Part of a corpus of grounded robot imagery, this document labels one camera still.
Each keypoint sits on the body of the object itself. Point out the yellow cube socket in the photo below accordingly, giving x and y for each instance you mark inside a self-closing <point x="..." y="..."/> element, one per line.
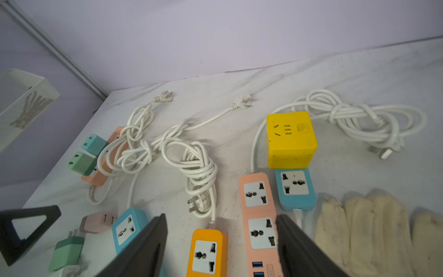
<point x="292" y="141"/>

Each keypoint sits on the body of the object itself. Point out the pink power strip right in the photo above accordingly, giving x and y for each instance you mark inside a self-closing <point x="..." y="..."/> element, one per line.
<point x="261" y="236"/>

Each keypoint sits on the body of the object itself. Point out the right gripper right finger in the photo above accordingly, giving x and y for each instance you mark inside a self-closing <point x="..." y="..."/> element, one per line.
<point x="299" y="256"/>

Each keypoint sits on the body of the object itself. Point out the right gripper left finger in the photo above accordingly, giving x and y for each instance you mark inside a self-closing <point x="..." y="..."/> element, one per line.
<point x="143" y="257"/>

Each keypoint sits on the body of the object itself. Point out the small blue power strip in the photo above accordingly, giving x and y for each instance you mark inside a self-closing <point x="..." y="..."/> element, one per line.
<point x="295" y="189"/>

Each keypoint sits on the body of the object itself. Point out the green charger plug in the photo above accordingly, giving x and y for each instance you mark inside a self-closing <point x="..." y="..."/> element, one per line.
<point x="67" y="252"/>
<point x="82" y="163"/>

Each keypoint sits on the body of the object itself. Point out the beige work glove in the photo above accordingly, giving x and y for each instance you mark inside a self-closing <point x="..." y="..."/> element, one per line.
<point x="373" y="237"/>

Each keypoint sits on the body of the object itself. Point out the teal charger plug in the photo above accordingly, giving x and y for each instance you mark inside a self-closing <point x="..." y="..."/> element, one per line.
<point x="94" y="144"/>

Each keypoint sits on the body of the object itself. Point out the orange power strip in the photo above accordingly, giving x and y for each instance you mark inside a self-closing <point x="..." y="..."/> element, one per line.
<point x="208" y="254"/>

